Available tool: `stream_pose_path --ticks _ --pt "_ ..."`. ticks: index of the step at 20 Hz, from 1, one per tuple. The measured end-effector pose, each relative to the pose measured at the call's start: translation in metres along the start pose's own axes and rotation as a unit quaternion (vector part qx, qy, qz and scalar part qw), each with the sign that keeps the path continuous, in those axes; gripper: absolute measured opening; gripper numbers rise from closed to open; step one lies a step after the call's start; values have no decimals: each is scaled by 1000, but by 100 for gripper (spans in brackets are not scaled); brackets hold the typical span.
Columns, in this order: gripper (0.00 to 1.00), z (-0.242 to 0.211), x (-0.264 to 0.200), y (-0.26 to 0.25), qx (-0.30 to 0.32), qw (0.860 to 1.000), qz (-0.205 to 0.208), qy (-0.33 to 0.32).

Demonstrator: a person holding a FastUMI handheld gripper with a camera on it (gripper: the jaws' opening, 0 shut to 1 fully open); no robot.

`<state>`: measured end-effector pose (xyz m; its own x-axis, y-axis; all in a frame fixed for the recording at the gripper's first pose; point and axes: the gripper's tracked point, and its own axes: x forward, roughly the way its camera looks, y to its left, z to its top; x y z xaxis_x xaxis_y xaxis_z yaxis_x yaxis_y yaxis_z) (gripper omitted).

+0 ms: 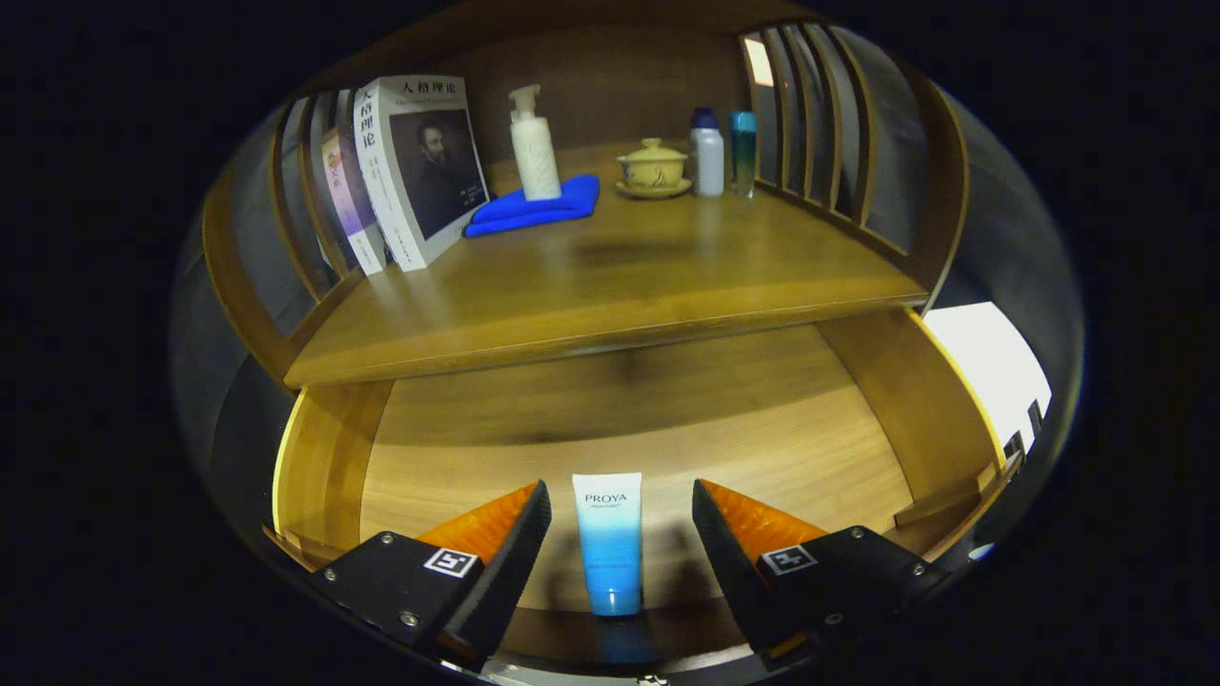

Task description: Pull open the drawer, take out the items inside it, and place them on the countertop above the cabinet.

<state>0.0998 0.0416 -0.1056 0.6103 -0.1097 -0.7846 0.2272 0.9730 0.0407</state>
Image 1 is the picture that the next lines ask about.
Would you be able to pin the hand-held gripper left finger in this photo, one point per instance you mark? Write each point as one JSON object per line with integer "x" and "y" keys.
{"x": 505, "y": 572}

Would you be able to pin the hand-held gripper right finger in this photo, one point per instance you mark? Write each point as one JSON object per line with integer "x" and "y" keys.
{"x": 734, "y": 572}

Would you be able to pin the blue white cosmetic tube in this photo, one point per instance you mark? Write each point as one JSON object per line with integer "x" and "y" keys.
{"x": 608, "y": 553}

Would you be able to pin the wooden countertop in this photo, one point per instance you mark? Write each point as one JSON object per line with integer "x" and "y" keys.
{"x": 620, "y": 276}

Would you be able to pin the white grey drawer unit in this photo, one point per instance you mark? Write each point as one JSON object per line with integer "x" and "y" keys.
{"x": 991, "y": 372}

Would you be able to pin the black backdrop cloth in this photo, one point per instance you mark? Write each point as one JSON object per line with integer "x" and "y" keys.
{"x": 238, "y": 419}

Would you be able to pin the folded blue cloth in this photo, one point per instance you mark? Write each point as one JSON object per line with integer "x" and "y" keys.
{"x": 534, "y": 211}

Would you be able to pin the yellow ceramic saucer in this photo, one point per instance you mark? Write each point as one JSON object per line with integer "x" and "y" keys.
{"x": 654, "y": 191}

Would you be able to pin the thin purple book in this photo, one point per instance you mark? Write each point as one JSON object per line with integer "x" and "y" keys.
{"x": 348, "y": 200}

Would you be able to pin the white bottle with blue cap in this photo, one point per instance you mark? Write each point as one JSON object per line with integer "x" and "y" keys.
{"x": 707, "y": 162}

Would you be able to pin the white pump bottle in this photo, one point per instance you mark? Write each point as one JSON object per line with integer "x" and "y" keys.
{"x": 536, "y": 162}

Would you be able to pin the yellow lidded teacup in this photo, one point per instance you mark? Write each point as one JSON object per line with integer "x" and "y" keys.
{"x": 653, "y": 167}

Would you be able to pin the slim teal bottle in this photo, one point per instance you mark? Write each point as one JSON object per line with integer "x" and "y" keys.
{"x": 743, "y": 157}

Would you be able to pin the white book with portrait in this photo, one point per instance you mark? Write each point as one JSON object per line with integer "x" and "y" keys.
{"x": 429, "y": 162}

